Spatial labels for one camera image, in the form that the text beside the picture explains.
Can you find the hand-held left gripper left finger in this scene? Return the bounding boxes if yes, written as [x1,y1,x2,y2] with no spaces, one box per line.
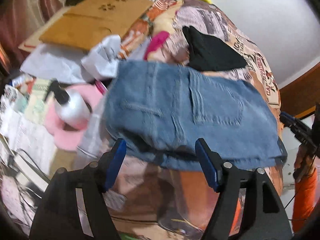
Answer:
[29,138,127,240]

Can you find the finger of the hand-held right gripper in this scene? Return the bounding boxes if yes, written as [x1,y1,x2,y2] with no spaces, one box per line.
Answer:
[279,112,313,143]

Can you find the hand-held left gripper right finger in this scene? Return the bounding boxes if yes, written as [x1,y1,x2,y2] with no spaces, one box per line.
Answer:
[195,138,293,240]

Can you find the blue denim pants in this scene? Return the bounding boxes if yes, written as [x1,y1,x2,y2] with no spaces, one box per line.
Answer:
[103,60,288,172]

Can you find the person's right hand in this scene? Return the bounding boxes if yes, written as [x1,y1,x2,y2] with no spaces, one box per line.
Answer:
[294,144,316,183]

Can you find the pink plush slipper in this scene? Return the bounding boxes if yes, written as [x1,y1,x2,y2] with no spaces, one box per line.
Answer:
[45,85,104,152]

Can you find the silver pump bottle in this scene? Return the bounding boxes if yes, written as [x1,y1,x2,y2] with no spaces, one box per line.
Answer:
[44,79,92,128]

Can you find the printed blanket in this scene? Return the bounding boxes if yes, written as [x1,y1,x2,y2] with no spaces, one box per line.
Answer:
[75,0,285,235]

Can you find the white paper clutter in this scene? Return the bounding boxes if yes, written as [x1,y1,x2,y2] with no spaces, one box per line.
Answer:
[0,74,59,160]

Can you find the black cloth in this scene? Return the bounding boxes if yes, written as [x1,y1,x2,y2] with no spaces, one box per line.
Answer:
[182,26,247,72]

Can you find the white crumpled paper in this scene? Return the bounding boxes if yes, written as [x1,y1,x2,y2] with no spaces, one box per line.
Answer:
[81,35,123,80]

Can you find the white plastic bag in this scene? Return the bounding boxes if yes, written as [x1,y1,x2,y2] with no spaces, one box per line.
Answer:
[20,44,88,83]

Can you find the magenta cloth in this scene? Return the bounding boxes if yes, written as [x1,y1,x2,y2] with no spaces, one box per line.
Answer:
[144,31,170,60]

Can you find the tan cushion mat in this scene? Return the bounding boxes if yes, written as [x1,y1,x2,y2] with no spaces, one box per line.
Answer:
[19,0,154,53]

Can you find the striped brown curtain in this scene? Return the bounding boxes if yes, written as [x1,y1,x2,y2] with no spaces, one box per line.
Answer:
[0,0,73,63]

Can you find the black cable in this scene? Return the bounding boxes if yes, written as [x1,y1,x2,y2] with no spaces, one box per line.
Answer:
[284,155,317,222]

